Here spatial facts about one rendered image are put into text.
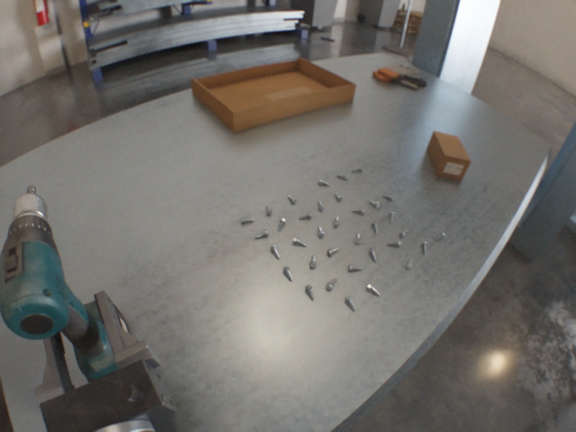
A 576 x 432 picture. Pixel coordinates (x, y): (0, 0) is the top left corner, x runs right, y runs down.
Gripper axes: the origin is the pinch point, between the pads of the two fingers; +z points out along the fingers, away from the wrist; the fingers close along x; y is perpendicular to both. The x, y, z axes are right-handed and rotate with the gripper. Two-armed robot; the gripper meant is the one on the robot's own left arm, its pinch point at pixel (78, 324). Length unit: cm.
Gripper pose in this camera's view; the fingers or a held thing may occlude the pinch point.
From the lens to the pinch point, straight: 38.5
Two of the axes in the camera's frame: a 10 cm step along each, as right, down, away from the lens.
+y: 0.6, -6.9, -7.2
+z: -5.7, -6.2, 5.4
